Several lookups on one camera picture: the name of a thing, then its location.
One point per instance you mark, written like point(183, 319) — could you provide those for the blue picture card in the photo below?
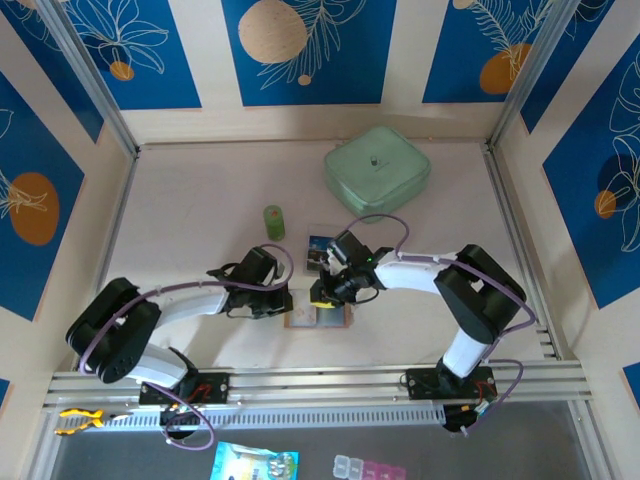
point(315, 255)

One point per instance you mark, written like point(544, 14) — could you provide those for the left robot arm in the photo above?
point(195, 305)

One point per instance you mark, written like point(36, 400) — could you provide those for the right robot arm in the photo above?
point(415, 275)

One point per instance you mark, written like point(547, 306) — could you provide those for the pink floral card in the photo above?
point(304, 316)

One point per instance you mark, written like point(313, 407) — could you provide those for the green cylindrical bottle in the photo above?
point(274, 222)

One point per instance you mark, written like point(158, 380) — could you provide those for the green square zip pouch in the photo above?
point(375, 170)

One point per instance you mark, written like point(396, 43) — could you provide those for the blue snack packet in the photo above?
point(250, 462)

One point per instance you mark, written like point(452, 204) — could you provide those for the pink white pill organizer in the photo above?
point(370, 470)

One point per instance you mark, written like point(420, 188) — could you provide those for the aluminium mounting rail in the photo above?
point(320, 382)

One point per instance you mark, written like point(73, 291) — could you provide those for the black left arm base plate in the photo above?
point(215, 387)

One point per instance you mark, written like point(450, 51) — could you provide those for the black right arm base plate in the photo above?
point(425, 382)

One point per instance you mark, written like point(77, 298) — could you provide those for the aluminium table side rail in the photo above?
point(117, 215)
point(510, 225)

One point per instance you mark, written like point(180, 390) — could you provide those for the aluminium frame post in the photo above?
point(90, 75)
point(530, 75)

